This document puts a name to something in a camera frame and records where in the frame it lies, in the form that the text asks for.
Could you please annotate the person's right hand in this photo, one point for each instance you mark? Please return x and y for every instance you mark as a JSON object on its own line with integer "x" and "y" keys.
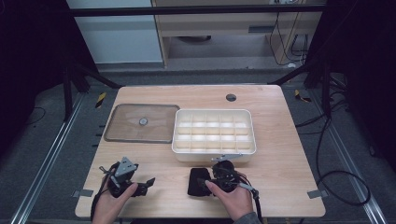
{"x": 232, "y": 202}

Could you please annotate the aluminium floor rail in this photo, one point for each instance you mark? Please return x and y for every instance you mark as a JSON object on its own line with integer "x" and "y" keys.
{"x": 348, "y": 158}
{"x": 46, "y": 158}

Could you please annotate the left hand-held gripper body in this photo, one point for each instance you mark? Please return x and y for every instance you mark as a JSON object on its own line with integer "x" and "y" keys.
{"x": 123, "y": 179}

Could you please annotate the yellow black striped tape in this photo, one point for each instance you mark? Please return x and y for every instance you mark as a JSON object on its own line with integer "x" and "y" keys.
{"x": 301, "y": 96}
{"x": 100, "y": 100}

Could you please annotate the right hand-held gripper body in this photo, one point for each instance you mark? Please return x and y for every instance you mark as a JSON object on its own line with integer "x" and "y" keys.
{"x": 225, "y": 174}

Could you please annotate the grey tape piece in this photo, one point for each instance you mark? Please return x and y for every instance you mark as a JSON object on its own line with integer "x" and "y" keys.
{"x": 82, "y": 193}
{"x": 317, "y": 194}

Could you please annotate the white cabinet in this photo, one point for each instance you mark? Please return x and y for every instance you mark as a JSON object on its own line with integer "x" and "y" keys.
{"x": 118, "y": 37}

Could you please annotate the black metal stand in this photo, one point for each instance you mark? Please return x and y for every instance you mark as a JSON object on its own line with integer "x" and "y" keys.
{"x": 326, "y": 93}
{"x": 67, "y": 93}

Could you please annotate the person's left hand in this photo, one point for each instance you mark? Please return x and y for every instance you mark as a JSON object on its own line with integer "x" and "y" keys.
{"x": 110, "y": 205}

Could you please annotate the black horizontal frame bar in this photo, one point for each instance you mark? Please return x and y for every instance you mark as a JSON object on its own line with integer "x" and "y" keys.
{"x": 193, "y": 10}

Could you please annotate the light wooden desk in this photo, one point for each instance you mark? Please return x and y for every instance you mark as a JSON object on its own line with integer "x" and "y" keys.
{"x": 218, "y": 23}

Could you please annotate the black curtain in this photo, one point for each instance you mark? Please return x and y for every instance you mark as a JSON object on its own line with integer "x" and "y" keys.
{"x": 367, "y": 62}
{"x": 28, "y": 56}

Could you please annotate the black sock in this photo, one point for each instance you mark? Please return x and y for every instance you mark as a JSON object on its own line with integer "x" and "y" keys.
{"x": 196, "y": 182}

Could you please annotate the transparent lid with round knob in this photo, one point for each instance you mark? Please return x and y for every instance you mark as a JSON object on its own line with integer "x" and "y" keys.
{"x": 137, "y": 130}

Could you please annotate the dark flat object under desk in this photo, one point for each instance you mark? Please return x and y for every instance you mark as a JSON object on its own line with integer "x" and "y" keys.
{"x": 194, "y": 39}

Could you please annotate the white divided storage box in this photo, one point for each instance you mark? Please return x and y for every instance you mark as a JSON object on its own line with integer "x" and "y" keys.
{"x": 213, "y": 133}

